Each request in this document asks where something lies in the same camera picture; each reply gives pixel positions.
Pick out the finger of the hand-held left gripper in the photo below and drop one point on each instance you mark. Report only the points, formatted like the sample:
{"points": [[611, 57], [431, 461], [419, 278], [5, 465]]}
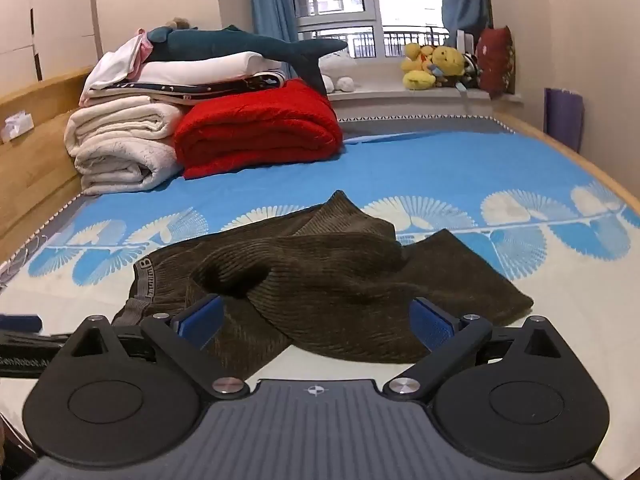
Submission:
{"points": [[19, 323]]}

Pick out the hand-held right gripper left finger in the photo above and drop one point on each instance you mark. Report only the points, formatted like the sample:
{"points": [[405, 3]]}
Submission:
{"points": [[202, 321]]}

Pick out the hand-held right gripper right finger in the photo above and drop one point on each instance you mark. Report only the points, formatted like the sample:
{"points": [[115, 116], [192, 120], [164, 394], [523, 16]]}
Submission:
{"points": [[432, 327]]}

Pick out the blue white patterned bed sheet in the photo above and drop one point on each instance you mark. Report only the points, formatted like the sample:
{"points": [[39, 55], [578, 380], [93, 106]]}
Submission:
{"points": [[425, 175]]}

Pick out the white fleece folded blanket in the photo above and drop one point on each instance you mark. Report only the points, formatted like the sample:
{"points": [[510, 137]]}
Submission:
{"points": [[130, 165]]}

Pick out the tissue box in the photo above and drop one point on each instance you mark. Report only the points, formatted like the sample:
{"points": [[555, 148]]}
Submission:
{"points": [[16, 127]]}

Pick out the grey mattress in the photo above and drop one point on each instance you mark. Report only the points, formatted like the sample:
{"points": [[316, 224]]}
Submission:
{"points": [[425, 124]]}

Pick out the red folded blanket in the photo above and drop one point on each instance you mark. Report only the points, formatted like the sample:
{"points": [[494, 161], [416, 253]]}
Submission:
{"points": [[260, 125]]}

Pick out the cream folded blanket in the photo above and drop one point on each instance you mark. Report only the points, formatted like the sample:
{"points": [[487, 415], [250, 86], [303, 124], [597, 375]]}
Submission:
{"points": [[120, 117]]}

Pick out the windowsill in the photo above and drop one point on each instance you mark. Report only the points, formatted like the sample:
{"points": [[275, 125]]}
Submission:
{"points": [[400, 102]]}

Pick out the dark starry folded cloth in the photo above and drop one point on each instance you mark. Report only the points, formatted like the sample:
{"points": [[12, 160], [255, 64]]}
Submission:
{"points": [[220, 88]]}

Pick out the black and white plush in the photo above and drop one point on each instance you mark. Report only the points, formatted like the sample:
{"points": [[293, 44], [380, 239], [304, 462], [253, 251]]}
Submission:
{"points": [[470, 71]]}

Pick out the yellow plush toy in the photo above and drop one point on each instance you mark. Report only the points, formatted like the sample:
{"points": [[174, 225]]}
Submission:
{"points": [[417, 67], [449, 62]]}

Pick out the white and pink cloth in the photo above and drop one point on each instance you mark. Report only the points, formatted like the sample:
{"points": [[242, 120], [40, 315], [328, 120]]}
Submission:
{"points": [[112, 65]]}

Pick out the red cushion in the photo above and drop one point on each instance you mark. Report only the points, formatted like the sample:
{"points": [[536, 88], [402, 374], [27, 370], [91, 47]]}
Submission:
{"points": [[496, 60]]}

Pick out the white seal plush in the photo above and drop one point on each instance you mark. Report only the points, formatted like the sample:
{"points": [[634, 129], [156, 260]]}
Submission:
{"points": [[337, 67]]}

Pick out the blue shark plush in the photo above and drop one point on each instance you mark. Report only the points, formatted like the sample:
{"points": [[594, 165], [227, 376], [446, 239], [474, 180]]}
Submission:
{"points": [[225, 42]]}

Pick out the small brown plush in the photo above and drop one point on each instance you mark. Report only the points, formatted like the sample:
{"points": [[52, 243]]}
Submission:
{"points": [[179, 23]]}

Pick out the white wardrobe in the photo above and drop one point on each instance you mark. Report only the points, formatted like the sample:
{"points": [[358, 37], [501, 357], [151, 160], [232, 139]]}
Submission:
{"points": [[60, 20]]}

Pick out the wooden bed frame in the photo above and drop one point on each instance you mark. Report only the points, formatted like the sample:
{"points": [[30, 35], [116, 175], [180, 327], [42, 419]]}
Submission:
{"points": [[40, 180]]}

